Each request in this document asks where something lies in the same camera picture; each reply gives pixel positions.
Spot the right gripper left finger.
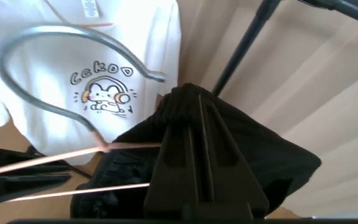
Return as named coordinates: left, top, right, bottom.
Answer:
left=144, top=130, right=200, bottom=220

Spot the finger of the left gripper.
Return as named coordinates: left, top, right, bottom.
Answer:
left=0, top=174, right=73, bottom=208
left=0, top=146, right=71, bottom=178

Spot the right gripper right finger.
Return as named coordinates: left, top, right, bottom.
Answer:
left=197, top=93, right=270, bottom=220

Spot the black garment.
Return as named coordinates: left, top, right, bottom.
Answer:
left=70, top=82, right=322, bottom=220

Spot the white printed t-shirt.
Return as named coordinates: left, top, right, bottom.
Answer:
left=0, top=0, right=182, bottom=166

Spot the pink clothes hanger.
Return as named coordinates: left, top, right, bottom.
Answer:
left=44, top=0, right=114, bottom=29
left=0, top=23, right=167, bottom=203

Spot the black clothes rack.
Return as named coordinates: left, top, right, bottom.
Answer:
left=211, top=0, right=358, bottom=97

